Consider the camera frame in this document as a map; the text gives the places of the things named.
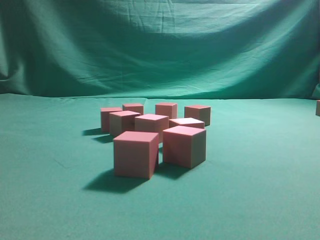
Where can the green table cloth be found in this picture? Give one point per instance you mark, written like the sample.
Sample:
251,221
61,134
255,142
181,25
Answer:
260,180

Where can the green backdrop cloth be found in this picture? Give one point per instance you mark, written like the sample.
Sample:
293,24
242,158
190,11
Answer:
163,49

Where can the pink cube with mark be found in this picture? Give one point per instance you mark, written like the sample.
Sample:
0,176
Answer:
122,121

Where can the pink cube row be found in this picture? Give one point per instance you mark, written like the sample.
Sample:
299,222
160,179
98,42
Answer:
169,109

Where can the pink wooden cube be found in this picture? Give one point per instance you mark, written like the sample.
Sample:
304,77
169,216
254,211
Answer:
199,112

